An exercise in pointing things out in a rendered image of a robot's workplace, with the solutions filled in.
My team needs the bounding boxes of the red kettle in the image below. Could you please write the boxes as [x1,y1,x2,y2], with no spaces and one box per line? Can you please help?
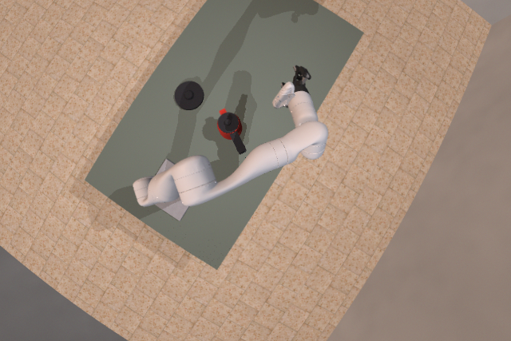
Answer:
[217,109,247,154]

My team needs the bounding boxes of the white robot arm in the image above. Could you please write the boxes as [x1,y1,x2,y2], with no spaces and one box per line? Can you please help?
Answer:
[133,82,328,206]

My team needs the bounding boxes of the black round disk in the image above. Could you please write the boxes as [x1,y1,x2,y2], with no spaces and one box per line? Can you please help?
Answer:
[175,81,204,110]

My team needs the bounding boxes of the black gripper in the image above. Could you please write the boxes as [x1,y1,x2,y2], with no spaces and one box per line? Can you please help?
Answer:
[293,65,311,93]

